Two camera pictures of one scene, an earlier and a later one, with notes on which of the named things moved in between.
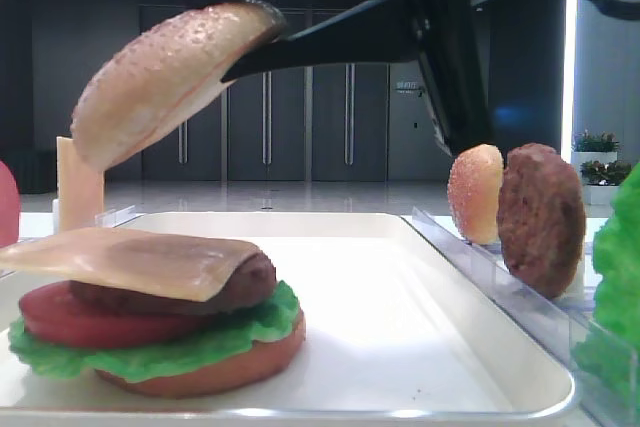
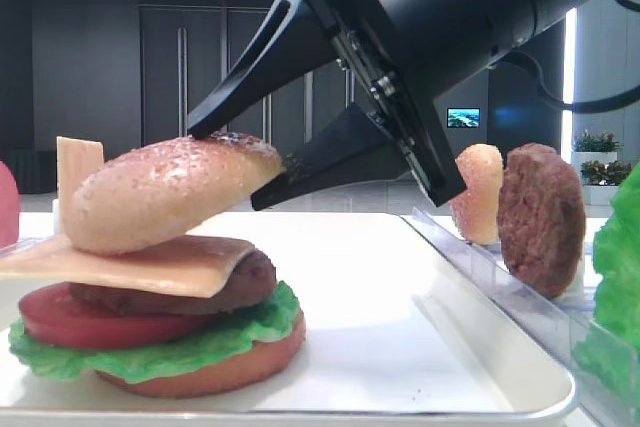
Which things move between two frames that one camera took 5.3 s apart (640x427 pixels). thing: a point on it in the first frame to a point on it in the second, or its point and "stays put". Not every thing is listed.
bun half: x=163 y=70 to x=142 y=197
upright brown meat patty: x=541 y=220 stays put
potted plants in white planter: x=596 y=157 stays put
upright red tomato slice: x=9 y=207 stays put
